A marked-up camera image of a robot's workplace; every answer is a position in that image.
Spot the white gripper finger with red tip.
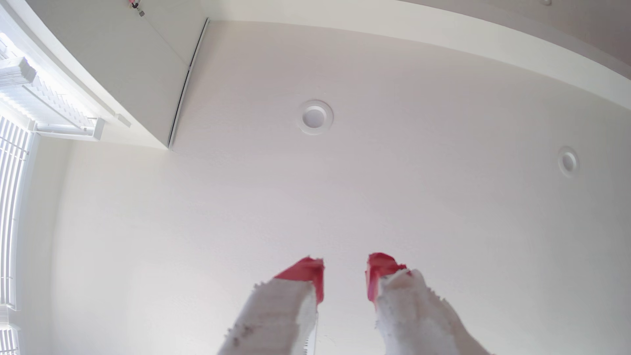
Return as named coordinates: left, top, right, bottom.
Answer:
left=217, top=256, right=325, bottom=355
left=366, top=252, right=494, bottom=355

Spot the round recessed ceiling light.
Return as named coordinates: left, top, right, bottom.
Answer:
left=297, top=100, right=334, bottom=136
left=557, top=146, right=580, bottom=178

